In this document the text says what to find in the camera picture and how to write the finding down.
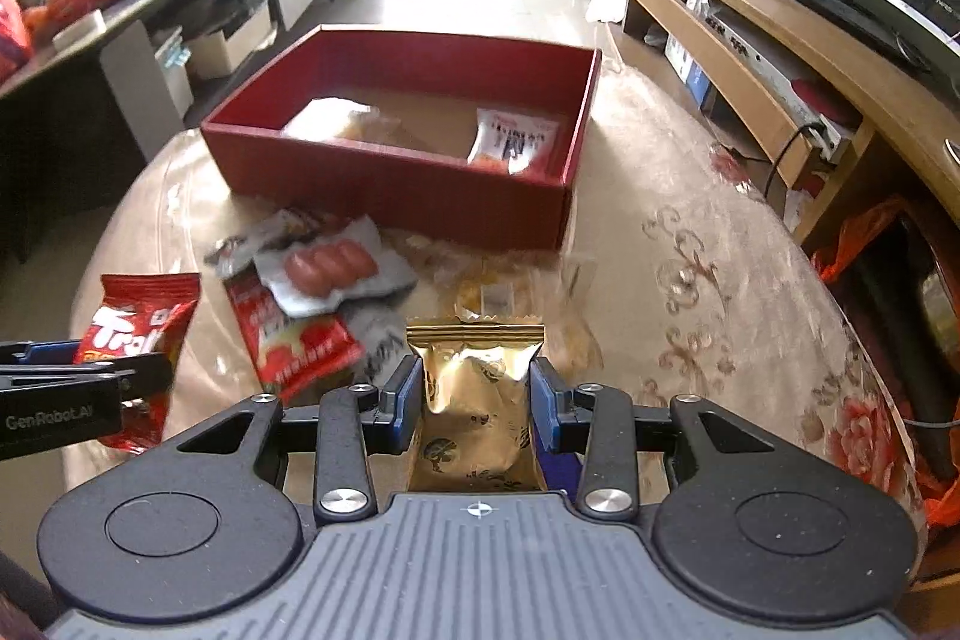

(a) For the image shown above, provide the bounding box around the red strawberry snack packet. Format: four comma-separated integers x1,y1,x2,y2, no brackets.
223,268,363,406

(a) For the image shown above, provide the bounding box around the gold foil snack packet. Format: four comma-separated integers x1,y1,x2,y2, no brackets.
407,320,544,492

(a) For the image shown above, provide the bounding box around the red Trolli candy packet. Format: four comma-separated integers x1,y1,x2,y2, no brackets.
73,273,202,455

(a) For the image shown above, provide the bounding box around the sausage snack packet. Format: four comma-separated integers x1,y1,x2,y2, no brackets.
254,216,416,319

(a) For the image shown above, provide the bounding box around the clear rice cracker packet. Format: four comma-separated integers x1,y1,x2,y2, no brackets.
280,97,423,149

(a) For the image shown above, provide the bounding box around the silver Kaprons wafer packet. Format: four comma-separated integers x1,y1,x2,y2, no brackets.
340,302,409,388

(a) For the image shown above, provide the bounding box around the yellow corn snack bag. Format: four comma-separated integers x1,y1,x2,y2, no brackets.
443,253,581,326

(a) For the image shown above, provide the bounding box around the white red small packet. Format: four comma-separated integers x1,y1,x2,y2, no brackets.
203,208,322,280

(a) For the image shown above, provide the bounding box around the white red packet in box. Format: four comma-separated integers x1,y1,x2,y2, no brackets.
467,109,560,175

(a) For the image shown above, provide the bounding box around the red cardboard box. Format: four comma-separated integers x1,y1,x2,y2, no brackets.
200,26,601,252

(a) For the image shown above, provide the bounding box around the dark coffee table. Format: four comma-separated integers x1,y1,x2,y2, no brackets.
2,0,314,161

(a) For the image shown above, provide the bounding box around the white cardboard box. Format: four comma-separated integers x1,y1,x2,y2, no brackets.
187,0,275,81

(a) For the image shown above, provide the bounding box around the wooden TV stand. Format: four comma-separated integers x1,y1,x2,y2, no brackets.
565,0,960,238

